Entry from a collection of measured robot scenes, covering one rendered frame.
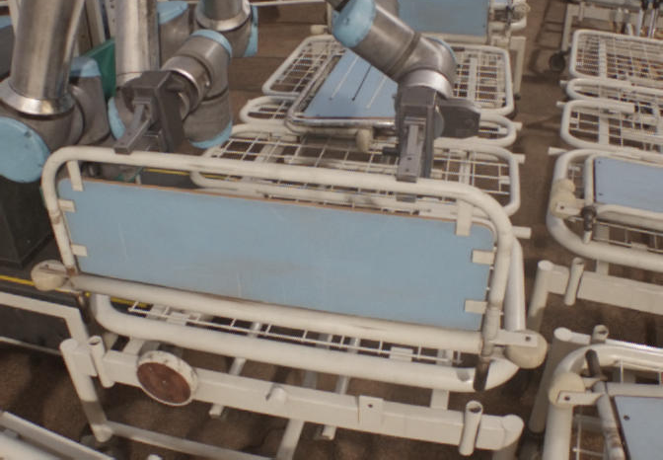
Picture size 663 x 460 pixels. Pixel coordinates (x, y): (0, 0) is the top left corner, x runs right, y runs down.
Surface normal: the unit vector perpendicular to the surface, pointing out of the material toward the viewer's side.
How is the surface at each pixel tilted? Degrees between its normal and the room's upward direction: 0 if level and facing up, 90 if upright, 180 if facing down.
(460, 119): 100
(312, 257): 90
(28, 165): 95
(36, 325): 90
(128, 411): 0
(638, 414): 5
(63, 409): 0
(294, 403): 90
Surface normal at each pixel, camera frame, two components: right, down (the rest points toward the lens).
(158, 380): -0.22, 0.51
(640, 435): 0.00, -0.90
